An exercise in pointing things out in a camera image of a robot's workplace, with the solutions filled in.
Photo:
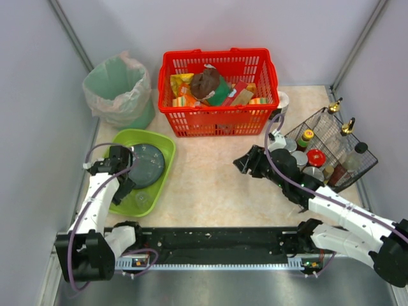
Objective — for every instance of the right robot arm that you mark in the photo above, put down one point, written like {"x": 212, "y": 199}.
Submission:
{"x": 377, "y": 242}

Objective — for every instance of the blue ceramic plate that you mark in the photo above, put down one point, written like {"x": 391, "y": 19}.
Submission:
{"x": 149, "y": 165}

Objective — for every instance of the red carton box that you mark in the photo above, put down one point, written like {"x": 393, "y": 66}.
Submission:
{"x": 236, "y": 90}

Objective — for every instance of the red plastic shopping basket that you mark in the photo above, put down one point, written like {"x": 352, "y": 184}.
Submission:
{"x": 250, "y": 65}

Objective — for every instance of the yellow snack packet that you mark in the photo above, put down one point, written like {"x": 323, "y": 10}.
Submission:
{"x": 180, "y": 83}

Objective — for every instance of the black wire rack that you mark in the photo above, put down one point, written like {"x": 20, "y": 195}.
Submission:
{"x": 335, "y": 139}

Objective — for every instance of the striped sponge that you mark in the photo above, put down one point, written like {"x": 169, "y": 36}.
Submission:
{"x": 179, "y": 102}
{"x": 258, "y": 101}

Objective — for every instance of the white paper cup roll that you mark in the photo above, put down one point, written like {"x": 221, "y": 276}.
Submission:
{"x": 283, "y": 102}

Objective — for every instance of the striped sponge right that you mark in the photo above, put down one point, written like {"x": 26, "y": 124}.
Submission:
{"x": 258, "y": 101}

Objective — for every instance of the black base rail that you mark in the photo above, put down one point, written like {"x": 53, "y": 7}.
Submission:
{"x": 248, "y": 248}

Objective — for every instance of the silver lid jar blue label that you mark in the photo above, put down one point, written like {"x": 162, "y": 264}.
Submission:
{"x": 301, "y": 159}

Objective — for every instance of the orange snack packet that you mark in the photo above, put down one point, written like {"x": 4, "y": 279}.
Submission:
{"x": 184, "y": 90}

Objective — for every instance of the green bin with plastic liner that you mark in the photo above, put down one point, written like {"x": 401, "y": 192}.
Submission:
{"x": 119, "y": 92}

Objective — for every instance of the yellow cap sauce bottle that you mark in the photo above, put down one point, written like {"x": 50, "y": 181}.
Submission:
{"x": 303, "y": 141}

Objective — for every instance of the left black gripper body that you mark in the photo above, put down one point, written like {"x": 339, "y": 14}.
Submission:
{"x": 126, "y": 186}

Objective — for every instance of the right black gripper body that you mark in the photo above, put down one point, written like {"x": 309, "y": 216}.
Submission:
{"x": 254, "y": 162}

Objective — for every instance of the lime green plastic tray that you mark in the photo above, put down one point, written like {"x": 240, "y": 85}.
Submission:
{"x": 131, "y": 137}

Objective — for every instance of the dark vinegar bottle black cap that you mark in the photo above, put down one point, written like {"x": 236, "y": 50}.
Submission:
{"x": 349, "y": 162}

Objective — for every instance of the brown paper bag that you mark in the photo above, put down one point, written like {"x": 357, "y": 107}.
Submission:
{"x": 204, "y": 84}

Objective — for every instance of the striped sponge left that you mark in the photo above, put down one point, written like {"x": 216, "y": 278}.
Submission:
{"x": 179, "y": 102}

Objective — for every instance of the red lid sauce jar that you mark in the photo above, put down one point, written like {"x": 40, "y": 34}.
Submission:
{"x": 316, "y": 158}

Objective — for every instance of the clear bottle with gold pourer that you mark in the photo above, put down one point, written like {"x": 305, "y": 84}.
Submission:
{"x": 333, "y": 108}

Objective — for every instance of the tall clear jar foil lid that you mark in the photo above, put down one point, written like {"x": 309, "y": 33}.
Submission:
{"x": 314, "y": 172}

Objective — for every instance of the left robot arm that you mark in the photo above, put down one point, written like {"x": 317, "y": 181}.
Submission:
{"x": 86, "y": 253}

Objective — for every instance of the green snack bag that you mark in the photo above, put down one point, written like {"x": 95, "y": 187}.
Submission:
{"x": 220, "y": 93}

